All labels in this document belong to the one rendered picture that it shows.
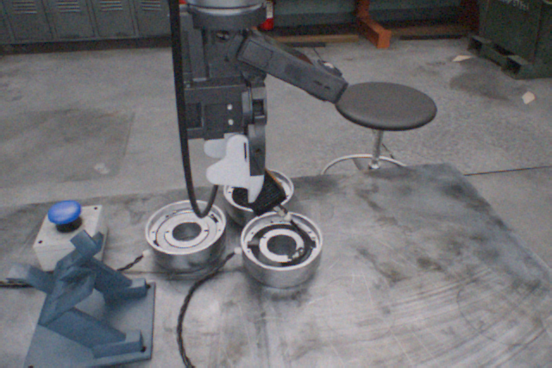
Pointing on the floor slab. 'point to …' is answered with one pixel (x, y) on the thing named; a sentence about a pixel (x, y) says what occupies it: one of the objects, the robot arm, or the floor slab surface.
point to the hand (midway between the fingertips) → (254, 183)
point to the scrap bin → (515, 14)
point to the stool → (383, 115)
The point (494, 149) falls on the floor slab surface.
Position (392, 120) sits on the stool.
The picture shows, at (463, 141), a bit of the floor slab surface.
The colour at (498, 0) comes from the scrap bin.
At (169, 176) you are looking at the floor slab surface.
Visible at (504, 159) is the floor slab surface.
